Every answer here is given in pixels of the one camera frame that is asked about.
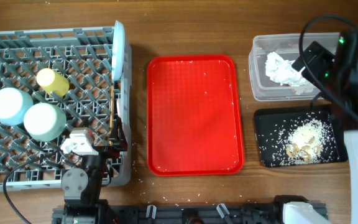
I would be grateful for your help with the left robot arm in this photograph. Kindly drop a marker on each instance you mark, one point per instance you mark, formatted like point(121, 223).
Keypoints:
point(82, 185)

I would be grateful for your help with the wooden chopstick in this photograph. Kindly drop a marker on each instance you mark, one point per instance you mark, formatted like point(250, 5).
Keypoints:
point(111, 91)

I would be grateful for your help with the clear plastic bin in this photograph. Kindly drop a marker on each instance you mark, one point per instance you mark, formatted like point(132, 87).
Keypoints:
point(265, 89)

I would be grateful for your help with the white plastic fork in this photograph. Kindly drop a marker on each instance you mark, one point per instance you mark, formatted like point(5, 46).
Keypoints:
point(118, 106)

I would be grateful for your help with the light blue plate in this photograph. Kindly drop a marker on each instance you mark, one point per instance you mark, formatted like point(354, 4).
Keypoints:
point(118, 47)

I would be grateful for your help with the black plastic bin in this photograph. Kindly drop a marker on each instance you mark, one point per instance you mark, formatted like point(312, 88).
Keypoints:
point(266, 124)

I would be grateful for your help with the green bowl with food scraps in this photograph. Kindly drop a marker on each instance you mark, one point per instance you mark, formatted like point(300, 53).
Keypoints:
point(44, 121)

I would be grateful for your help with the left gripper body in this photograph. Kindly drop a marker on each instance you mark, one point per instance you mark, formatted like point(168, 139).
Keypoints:
point(110, 152)

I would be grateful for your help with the red plastic tray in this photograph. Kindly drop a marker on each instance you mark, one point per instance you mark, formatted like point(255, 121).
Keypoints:
point(193, 116)

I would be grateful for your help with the white napkin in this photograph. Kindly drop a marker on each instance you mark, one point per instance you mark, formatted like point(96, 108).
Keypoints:
point(281, 71)

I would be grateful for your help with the yellow plastic cup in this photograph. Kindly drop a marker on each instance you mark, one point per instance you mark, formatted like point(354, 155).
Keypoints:
point(51, 81)

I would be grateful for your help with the spilled rice and food scraps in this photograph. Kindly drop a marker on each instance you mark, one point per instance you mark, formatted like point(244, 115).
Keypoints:
point(306, 143)

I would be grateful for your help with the light blue bowl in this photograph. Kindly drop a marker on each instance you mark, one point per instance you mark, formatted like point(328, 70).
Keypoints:
point(14, 103)

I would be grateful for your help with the grey dishwasher rack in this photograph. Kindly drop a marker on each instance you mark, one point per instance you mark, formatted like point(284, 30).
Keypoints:
point(83, 56)

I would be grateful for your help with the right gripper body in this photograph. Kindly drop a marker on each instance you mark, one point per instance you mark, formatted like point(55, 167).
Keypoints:
point(338, 84)

